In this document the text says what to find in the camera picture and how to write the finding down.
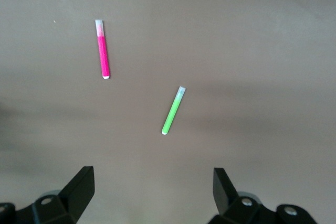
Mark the pink marker pen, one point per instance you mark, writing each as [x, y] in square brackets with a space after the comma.
[103, 53]

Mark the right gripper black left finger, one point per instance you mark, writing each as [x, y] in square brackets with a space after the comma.
[77, 195]

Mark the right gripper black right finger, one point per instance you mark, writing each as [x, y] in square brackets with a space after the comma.
[225, 195]

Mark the green marker pen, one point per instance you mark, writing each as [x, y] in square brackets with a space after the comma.
[173, 111]

